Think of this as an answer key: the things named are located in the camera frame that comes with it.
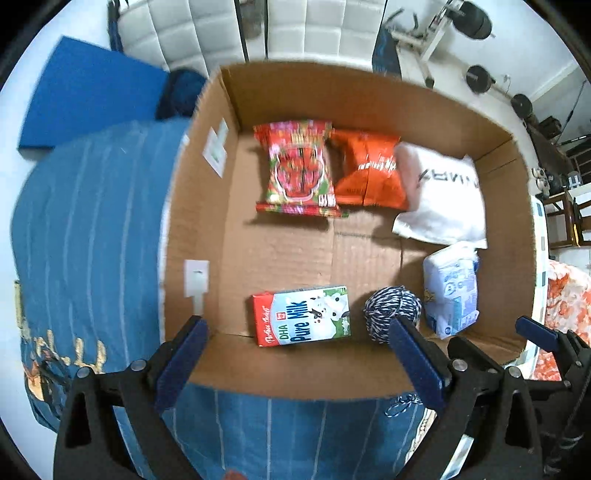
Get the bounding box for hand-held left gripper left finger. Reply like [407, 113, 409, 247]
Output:
[53, 316, 211, 480]

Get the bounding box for small milk carton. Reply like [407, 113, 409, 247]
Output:
[252, 285, 352, 347]

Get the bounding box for short barbell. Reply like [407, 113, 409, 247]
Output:
[465, 65, 534, 118]

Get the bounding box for long barbell with plates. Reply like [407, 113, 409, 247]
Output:
[462, 0, 495, 40]

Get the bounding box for white plastic pouch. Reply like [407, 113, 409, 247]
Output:
[392, 141, 489, 250]

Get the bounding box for red snack packet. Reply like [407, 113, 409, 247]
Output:
[253, 119, 352, 219]

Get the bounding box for orange patterned towel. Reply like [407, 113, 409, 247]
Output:
[536, 258, 591, 381]

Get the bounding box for dark wooden chair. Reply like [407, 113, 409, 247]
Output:
[542, 189, 591, 250]

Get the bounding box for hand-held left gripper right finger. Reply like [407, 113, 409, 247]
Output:
[389, 316, 543, 480]

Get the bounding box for blue striped blanket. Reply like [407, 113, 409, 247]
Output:
[11, 117, 444, 480]

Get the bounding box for blue white yarn ball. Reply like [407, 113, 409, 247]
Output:
[364, 285, 423, 343]

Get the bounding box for orange snack packet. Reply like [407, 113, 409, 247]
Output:
[330, 129, 409, 210]

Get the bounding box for blue white tissue pack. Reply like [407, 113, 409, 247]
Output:
[423, 241, 481, 340]

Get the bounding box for dark blue cloth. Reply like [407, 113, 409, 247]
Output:
[156, 68, 208, 121]

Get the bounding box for black exercise machine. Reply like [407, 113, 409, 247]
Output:
[526, 115, 591, 176]

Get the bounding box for white barbell rack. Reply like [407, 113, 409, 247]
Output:
[388, 0, 467, 88]

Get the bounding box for blue foam mat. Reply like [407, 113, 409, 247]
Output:
[17, 36, 169, 158]

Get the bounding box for white padded chair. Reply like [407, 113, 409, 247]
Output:
[108, 0, 245, 77]
[265, 0, 386, 72]

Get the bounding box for white shoes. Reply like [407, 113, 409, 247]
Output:
[531, 167, 555, 192]

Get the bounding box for cardboard box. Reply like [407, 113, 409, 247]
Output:
[159, 62, 550, 400]

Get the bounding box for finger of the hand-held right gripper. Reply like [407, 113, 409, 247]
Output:
[516, 316, 591, 393]
[447, 336, 506, 370]

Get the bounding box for black weight bench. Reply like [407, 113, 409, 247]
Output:
[372, 25, 402, 79]

